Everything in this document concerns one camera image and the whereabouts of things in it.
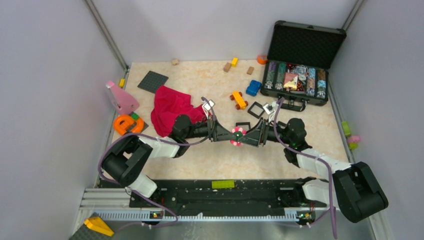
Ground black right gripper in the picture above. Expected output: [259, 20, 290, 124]
[238, 117, 292, 147]

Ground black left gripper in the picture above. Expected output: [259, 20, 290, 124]
[183, 115, 237, 142]

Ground pink flower brooch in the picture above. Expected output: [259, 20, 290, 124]
[230, 126, 247, 147]

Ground magenta garment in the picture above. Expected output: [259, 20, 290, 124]
[150, 85, 206, 137]

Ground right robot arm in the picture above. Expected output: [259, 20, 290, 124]
[231, 118, 389, 223]

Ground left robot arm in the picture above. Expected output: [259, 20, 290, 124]
[100, 114, 236, 207]

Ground yellow toy car red wheels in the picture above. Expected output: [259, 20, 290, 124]
[229, 91, 249, 110]

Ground green flat brick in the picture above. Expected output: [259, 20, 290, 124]
[211, 180, 236, 189]

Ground blue toy car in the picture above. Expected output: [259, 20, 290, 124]
[245, 79, 262, 97]

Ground playing card box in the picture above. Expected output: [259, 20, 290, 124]
[283, 72, 298, 90]

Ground black poker chip case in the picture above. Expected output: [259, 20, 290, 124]
[260, 20, 347, 112]

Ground orange object behind case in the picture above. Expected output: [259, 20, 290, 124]
[256, 55, 268, 65]

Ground dark grey building baseplate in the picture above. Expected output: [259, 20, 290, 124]
[137, 70, 169, 94]

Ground green pink toy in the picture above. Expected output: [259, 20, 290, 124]
[341, 121, 361, 150]

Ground orange plastic toy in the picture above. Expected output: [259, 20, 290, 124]
[113, 112, 146, 136]

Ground pink plastic piece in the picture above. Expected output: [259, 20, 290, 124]
[105, 81, 140, 115]

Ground small yellow block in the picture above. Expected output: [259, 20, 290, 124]
[119, 78, 126, 88]

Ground yellow wedge brick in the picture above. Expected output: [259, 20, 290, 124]
[84, 216, 115, 237]

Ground black square frame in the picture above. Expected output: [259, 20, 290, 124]
[235, 122, 251, 131]
[247, 101, 265, 119]

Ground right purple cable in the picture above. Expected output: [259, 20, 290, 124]
[271, 96, 339, 240]

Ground purple cable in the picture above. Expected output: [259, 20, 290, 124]
[271, 96, 339, 240]
[96, 96, 218, 229]

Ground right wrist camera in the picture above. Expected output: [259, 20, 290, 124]
[262, 101, 279, 123]

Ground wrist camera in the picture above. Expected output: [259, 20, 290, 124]
[201, 99, 215, 117]
[262, 101, 279, 123]

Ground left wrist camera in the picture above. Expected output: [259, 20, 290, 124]
[201, 99, 215, 117]

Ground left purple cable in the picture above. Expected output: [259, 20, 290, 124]
[96, 96, 218, 229]

